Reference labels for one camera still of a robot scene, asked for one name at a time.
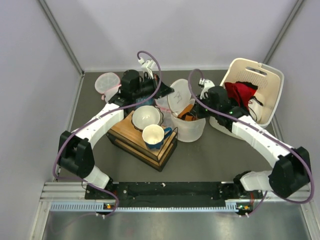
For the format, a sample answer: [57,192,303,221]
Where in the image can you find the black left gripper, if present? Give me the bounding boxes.
[132,73,174,100]

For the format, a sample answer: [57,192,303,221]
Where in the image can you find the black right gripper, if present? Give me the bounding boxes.
[190,93,219,120]

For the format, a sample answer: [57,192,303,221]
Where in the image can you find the white mesh laundry bag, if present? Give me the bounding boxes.
[167,78,206,143]

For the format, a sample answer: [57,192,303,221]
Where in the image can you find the orange and black bra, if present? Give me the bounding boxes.
[177,104,197,122]

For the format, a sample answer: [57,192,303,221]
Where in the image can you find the red bra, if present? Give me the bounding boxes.
[224,81,258,108]

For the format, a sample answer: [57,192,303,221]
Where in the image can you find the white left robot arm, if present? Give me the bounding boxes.
[56,70,174,199]

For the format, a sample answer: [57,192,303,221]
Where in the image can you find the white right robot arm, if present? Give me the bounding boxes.
[193,86,311,199]

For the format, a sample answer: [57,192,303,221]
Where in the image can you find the pink-trimmed mesh laundry bag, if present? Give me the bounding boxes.
[154,97,171,115]

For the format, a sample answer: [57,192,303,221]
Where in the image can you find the white plastic laundry basket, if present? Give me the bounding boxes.
[220,58,284,128]

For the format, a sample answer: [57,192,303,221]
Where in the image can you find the blue bowl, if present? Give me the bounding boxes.
[135,97,154,109]

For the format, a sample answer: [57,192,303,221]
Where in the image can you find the white scalloped bowl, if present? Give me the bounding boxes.
[131,105,164,131]

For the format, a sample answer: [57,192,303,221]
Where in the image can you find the blue and white cup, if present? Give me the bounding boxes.
[142,124,173,150]

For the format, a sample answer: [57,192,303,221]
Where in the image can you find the black clothing in basket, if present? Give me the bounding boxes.
[231,81,264,111]

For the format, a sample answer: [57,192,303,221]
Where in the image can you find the wooden tiered stand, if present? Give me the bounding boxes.
[106,111,178,172]

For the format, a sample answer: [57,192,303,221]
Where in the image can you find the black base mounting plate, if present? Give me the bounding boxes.
[84,181,253,208]

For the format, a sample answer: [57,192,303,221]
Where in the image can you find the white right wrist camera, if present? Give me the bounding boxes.
[198,78,215,95]

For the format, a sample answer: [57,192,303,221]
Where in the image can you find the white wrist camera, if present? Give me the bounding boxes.
[198,78,215,95]
[138,58,156,75]

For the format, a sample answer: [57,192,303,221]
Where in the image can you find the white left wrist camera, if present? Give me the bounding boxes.
[138,58,156,75]

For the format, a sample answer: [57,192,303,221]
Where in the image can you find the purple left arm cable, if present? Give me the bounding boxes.
[52,51,162,217]

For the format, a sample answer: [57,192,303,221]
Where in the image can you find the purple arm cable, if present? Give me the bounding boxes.
[52,51,162,217]
[187,69,315,218]

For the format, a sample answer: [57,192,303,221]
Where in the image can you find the grey slotted cable duct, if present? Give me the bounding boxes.
[49,201,252,213]

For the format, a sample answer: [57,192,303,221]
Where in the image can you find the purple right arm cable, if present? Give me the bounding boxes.
[187,69,315,218]

